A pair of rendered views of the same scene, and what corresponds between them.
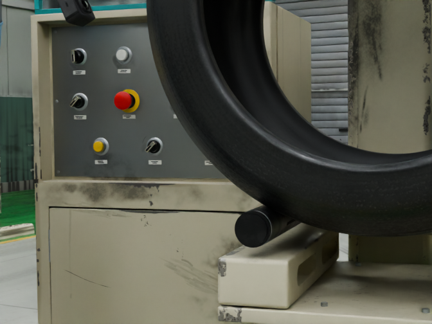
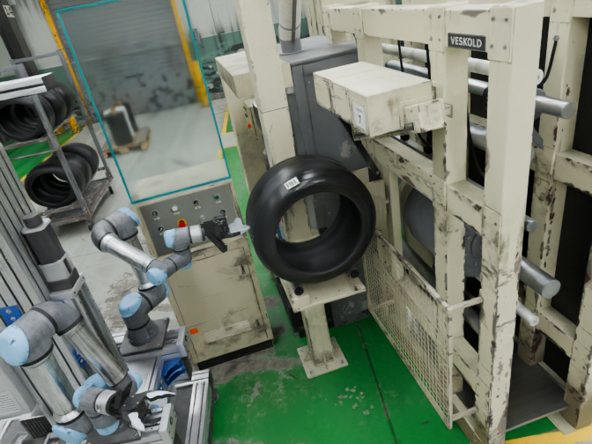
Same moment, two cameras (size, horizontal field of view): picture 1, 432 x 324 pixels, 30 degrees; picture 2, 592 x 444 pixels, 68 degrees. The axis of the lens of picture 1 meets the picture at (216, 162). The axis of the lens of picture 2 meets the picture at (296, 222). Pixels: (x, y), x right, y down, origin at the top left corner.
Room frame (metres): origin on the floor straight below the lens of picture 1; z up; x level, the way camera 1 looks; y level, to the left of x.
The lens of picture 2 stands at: (-0.51, 0.69, 2.15)
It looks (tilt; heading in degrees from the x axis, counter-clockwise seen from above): 28 degrees down; 332
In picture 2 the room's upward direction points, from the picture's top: 11 degrees counter-clockwise
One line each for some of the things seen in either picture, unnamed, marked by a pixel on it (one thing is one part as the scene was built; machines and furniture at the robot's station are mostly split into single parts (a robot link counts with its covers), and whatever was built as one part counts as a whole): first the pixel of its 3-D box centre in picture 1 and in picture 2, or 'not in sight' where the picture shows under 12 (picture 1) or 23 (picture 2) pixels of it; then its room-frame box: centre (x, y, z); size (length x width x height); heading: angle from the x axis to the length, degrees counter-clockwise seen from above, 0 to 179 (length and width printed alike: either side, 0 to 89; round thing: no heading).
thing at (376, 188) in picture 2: not in sight; (366, 201); (1.17, -0.66, 1.05); 0.20 x 0.15 x 0.30; 162
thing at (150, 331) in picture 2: not in sight; (140, 328); (1.47, 0.62, 0.77); 0.15 x 0.15 x 0.10
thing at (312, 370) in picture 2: not in sight; (321, 355); (1.33, -0.29, 0.02); 0.27 x 0.27 x 0.04; 72
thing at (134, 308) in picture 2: not in sight; (133, 309); (1.47, 0.62, 0.88); 0.13 x 0.12 x 0.14; 115
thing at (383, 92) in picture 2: not in sight; (365, 94); (0.87, -0.47, 1.71); 0.61 x 0.25 x 0.15; 162
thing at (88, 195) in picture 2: not in sight; (52, 144); (5.44, 0.53, 0.96); 1.36 x 0.71 x 1.92; 152
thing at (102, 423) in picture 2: not in sight; (107, 413); (0.84, 0.86, 0.94); 0.11 x 0.08 x 0.11; 126
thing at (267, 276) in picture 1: (286, 258); (292, 282); (1.13, -0.10, 0.84); 0.36 x 0.09 x 0.06; 162
